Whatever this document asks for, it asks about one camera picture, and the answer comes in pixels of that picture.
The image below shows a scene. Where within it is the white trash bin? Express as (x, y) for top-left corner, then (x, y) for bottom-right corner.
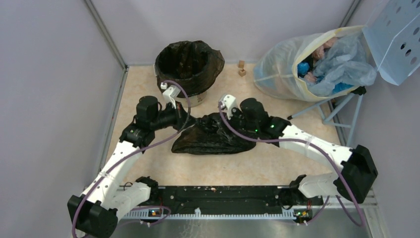
(176, 92), (208, 108)

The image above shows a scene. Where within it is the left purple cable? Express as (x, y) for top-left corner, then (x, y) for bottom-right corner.
(71, 79), (191, 238)

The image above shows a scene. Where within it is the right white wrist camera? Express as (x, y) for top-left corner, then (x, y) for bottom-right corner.
(219, 94), (237, 119)

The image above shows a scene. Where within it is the black trash bag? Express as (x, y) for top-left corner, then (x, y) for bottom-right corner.
(171, 113), (256, 155)

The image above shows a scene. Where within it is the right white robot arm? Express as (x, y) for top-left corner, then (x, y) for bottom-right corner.
(218, 95), (378, 204)

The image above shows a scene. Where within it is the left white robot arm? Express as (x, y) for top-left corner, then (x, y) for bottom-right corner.
(67, 96), (192, 238)

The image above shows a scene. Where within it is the wooden cube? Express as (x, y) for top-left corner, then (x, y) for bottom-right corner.
(238, 68), (247, 77)
(238, 60), (245, 68)

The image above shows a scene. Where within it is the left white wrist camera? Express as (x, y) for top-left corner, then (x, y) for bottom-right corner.
(160, 83), (181, 109)

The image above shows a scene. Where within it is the black bin liner bag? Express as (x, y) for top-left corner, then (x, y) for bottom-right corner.
(155, 41), (225, 97)

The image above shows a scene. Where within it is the large translucent yellow-rimmed bag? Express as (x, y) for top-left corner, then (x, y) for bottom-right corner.
(253, 26), (370, 102)

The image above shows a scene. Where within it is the perforated light blue panel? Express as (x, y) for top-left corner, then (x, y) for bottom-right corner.
(363, 0), (420, 86)

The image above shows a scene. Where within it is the white cable duct strip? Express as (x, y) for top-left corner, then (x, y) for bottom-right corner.
(123, 208), (296, 220)

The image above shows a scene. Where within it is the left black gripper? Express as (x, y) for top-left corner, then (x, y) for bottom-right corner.
(151, 100), (199, 131)

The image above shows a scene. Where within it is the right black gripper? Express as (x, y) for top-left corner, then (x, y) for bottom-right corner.
(217, 105), (259, 140)

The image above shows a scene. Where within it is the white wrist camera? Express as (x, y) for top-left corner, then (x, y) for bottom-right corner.
(160, 83), (181, 109)
(219, 94), (237, 119)

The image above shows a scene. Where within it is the wooden cube near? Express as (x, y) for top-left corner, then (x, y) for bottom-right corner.
(238, 68), (247, 77)

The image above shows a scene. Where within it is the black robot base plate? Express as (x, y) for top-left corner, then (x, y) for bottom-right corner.
(141, 185), (324, 215)

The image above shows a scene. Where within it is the wooden cube far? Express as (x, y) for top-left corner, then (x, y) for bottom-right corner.
(238, 60), (245, 68)

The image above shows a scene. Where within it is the light blue plastic bag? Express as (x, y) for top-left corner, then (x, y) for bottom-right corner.
(307, 33), (377, 97)

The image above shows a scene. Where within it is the pink plastic bag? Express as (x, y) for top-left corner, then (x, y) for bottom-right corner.
(303, 37), (338, 83)

